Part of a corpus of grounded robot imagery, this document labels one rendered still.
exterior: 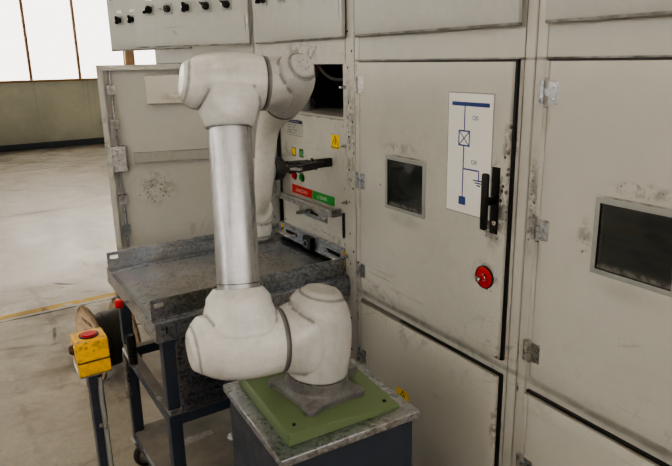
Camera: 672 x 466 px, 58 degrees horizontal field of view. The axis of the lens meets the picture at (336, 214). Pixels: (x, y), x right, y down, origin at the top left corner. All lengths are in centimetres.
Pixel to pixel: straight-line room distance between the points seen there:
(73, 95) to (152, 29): 1028
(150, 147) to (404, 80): 121
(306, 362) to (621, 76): 90
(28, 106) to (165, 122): 1057
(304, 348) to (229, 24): 158
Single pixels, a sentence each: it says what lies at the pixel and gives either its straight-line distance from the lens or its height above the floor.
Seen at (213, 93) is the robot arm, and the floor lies 152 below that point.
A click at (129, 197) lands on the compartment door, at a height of 106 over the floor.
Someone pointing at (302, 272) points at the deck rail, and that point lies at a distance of 204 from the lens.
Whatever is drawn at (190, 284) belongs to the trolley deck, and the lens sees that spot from 215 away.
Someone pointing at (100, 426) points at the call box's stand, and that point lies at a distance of 185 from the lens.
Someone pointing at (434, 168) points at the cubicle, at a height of 130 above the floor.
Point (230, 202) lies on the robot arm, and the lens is 139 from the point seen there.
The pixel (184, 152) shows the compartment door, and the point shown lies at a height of 123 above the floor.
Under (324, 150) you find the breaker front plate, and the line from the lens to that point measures 221.
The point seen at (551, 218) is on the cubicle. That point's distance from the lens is 140.
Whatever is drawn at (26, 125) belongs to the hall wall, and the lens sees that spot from 1307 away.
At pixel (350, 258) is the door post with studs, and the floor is 92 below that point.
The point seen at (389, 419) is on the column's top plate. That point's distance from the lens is 153.
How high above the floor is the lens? 159
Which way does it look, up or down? 14 degrees down
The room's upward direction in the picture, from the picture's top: 1 degrees counter-clockwise
